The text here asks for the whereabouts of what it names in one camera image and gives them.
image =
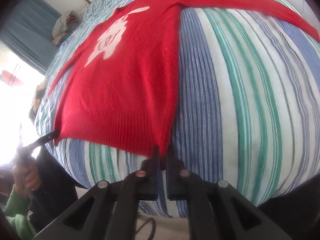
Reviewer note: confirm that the striped bed blanket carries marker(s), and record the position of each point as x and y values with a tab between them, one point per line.
237	105

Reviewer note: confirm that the person's left forearm green sleeve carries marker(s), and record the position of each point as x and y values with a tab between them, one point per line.
15	210

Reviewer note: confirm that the person's left hand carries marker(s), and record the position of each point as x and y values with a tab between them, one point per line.
26	178

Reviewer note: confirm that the blue curtain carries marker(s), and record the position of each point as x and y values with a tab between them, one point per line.
27	27

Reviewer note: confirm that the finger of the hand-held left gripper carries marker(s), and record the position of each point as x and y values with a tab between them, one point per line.
46	138

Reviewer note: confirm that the pile of clothes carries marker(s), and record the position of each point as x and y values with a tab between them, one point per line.
62	26

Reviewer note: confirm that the person's dark clothing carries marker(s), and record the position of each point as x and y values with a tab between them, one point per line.
55	182

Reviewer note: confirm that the red sweater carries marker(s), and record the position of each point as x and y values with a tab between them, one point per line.
120	80

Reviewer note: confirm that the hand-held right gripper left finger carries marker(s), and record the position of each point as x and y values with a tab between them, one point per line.
149	177

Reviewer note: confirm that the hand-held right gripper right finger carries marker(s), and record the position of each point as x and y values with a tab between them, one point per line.
176	177

